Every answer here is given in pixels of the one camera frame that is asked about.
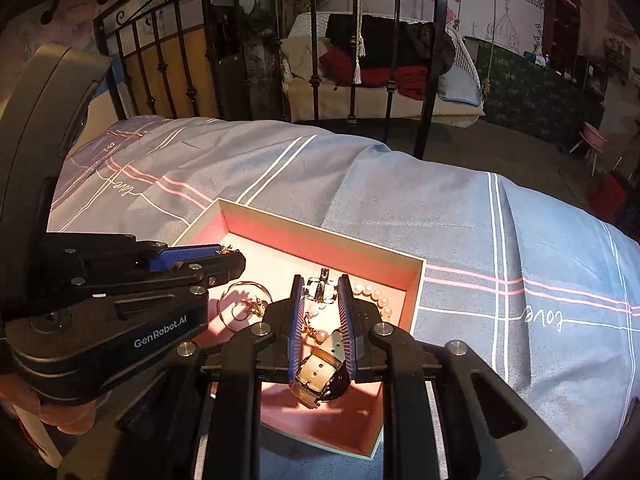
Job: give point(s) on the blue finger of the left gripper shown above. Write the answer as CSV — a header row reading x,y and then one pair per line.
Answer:
x,y
168,257
219,269

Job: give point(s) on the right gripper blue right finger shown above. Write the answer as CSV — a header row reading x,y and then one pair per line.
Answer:
x,y
345,300

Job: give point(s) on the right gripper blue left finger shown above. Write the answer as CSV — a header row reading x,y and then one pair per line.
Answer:
x,y
296,330

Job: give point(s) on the person's left hand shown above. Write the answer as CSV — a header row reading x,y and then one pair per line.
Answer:
x,y
69,419

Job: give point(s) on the blue-grey striped bed cover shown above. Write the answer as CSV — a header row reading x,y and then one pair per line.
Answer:
x,y
543,292

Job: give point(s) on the white hanging swing chair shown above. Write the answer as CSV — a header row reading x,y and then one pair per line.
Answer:
x,y
316,86

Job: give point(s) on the red cushion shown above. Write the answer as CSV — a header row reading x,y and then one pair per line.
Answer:
x,y
410,81

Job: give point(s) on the pink stool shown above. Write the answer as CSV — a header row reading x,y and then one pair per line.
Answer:
x,y
592,137

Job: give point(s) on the beige strap wristwatch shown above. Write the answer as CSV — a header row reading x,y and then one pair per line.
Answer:
x,y
322,376

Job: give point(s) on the black iron bed frame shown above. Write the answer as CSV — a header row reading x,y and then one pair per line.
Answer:
x,y
223,57

